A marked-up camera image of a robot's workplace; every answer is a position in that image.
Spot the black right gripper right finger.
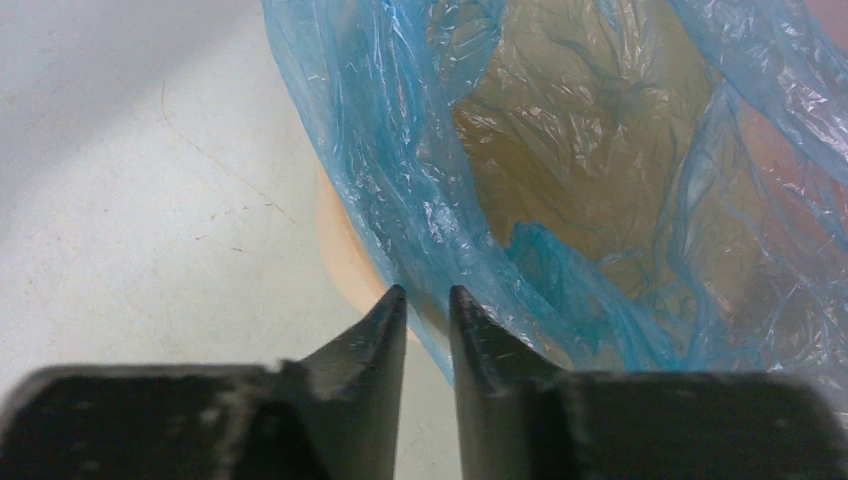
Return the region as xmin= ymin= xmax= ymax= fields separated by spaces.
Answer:
xmin=449 ymin=285 xmax=847 ymax=479

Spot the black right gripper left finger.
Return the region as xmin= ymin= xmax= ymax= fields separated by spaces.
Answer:
xmin=1 ymin=286 xmax=407 ymax=479

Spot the blue plastic trash bag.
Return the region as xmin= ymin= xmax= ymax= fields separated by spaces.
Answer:
xmin=260 ymin=0 xmax=848 ymax=425

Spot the cream plastic trash bin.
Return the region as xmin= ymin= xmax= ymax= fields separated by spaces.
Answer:
xmin=315 ymin=0 xmax=848 ymax=399

